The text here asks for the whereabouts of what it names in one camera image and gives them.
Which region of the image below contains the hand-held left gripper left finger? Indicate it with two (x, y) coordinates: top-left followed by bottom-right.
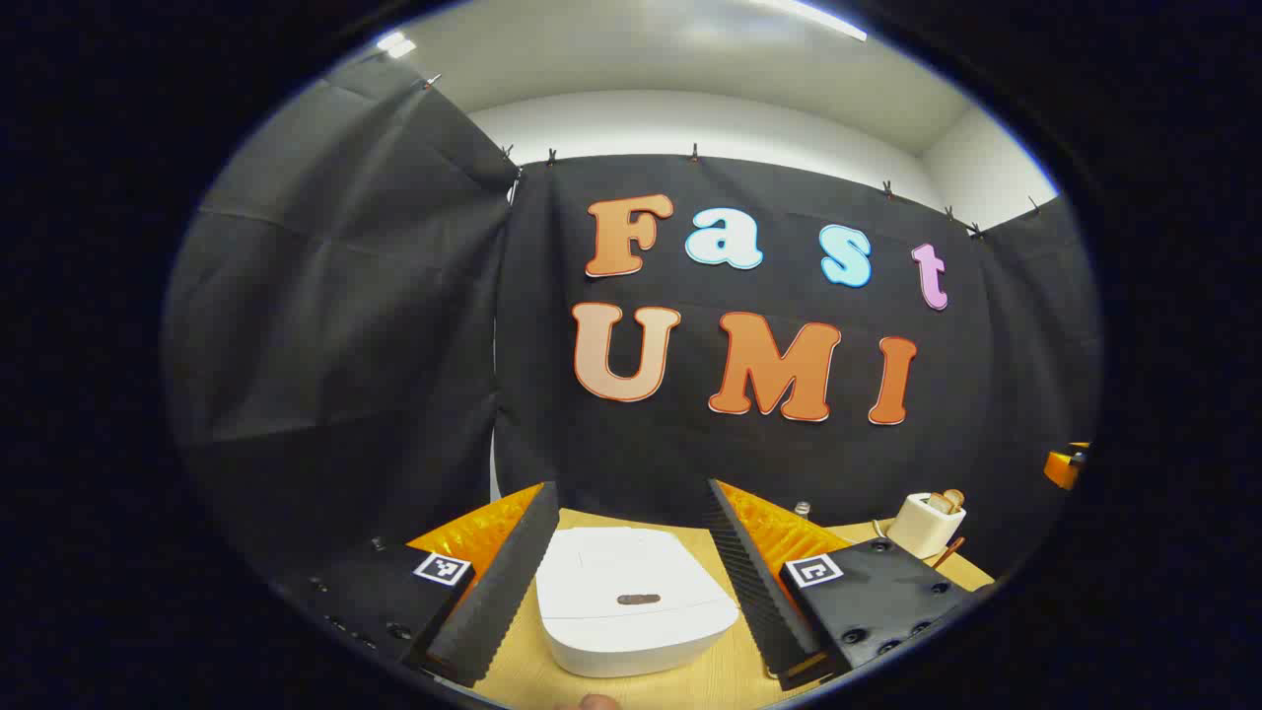
(271, 481), (561, 689)

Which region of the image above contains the white toaster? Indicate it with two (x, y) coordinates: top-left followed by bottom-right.
(885, 490), (967, 560)

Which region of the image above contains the white rice cooker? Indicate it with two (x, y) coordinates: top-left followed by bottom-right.
(535, 526), (740, 678)

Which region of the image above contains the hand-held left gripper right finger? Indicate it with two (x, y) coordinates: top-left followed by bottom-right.
(706, 478), (997, 691)

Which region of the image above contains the black backdrop cloth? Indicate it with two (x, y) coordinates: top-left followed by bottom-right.
(163, 59), (1100, 593)

